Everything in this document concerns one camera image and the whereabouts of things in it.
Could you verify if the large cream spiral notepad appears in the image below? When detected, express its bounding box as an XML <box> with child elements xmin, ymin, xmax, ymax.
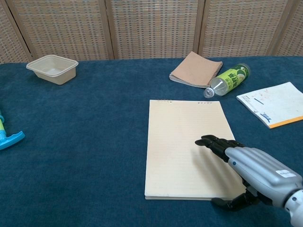
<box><xmin>144</xmin><ymin>99</ymin><xmax>248</xmax><ymax>201</ymax></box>

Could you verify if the dark blue tablecloth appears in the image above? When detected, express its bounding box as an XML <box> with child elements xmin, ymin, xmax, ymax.
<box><xmin>0</xmin><ymin>55</ymin><xmax>303</xmax><ymax>227</ymax></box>

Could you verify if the brown kraft spiral notebook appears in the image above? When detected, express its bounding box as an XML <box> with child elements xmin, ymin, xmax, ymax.
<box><xmin>169</xmin><ymin>51</ymin><xmax>224</xmax><ymax>89</ymax></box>

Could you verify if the white notepad with orange edge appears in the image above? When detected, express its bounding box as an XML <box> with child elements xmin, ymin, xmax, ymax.
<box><xmin>236</xmin><ymin>81</ymin><xmax>303</xmax><ymax>129</ymax></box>

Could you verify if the clear bottle with green label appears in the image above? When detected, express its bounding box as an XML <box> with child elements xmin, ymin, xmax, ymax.
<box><xmin>203</xmin><ymin>63</ymin><xmax>251</xmax><ymax>99</ymax></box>

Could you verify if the woven rattan folding screen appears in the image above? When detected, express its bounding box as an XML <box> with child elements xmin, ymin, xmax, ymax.
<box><xmin>0</xmin><ymin>0</ymin><xmax>303</xmax><ymax>64</ymax></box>

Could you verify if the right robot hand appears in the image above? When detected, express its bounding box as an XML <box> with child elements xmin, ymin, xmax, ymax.
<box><xmin>194</xmin><ymin>134</ymin><xmax>303</xmax><ymax>212</ymax></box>

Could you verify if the beige plastic food container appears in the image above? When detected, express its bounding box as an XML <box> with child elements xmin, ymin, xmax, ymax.
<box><xmin>26</xmin><ymin>54</ymin><xmax>79</xmax><ymax>86</ymax></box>

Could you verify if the blue and green plastic toy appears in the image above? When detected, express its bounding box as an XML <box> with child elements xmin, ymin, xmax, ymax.
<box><xmin>0</xmin><ymin>109</ymin><xmax>26</xmax><ymax>151</ymax></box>

